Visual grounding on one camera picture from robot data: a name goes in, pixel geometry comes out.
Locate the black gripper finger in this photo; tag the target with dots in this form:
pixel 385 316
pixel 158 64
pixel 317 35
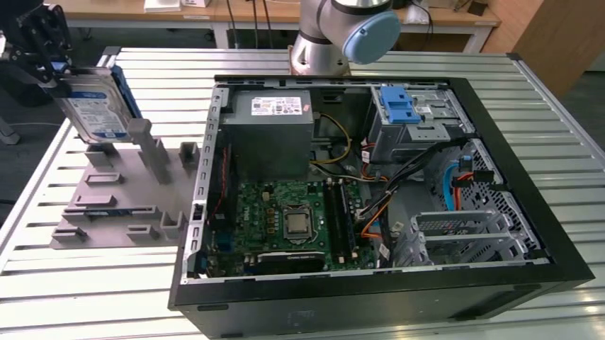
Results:
pixel 44 28
pixel 28 67

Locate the hard disk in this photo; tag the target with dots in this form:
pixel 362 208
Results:
pixel 94 110

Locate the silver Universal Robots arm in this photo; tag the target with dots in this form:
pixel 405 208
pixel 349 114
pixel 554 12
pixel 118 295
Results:
pixel 317 42

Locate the silver disk bay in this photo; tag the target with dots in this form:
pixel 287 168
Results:
pixel 473 238

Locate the black equipment box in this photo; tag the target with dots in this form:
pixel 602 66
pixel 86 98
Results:
pixel 32 97

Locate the wooden desk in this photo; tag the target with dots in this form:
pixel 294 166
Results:
pixel 118 16

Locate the grey stand foot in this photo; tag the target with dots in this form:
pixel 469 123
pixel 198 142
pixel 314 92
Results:
pixel 7 134

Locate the white cardboard box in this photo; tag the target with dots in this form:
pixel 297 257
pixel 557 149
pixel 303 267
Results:
pixel 163 5

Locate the white box black print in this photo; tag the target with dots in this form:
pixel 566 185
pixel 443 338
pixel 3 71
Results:
pixel 196 3

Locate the RAM stick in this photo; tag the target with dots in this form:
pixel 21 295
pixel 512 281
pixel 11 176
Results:
pixel 108 212

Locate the grey parts rack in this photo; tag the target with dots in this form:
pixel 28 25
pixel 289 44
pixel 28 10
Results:
pixel 108 230

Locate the grey power supply unit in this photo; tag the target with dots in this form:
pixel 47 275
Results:
pixel 264 148

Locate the green motherboard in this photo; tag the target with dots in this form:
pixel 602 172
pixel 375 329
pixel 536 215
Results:
pixel 255 212

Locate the CPU socket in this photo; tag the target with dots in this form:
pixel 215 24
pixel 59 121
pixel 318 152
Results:
pixel 299 207

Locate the silver CPU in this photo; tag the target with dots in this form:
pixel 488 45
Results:
pixel 298 223

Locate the black graphics card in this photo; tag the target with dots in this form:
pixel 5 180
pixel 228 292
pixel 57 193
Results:
pixel 289 260

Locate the black RAM slot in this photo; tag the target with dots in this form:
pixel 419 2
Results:
pixel 334 219
pixel 347 219

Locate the blue drive latch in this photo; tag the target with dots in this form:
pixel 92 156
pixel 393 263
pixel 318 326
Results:
pixel 397 106

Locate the silver metal drive cage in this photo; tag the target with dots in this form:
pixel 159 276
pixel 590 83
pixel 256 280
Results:
pixel 425 134

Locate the black PC case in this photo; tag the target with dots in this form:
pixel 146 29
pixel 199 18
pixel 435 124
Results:
pixel 330 304

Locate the wooden cabinet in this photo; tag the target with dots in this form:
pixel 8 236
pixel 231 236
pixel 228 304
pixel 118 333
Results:
pixel 557 42

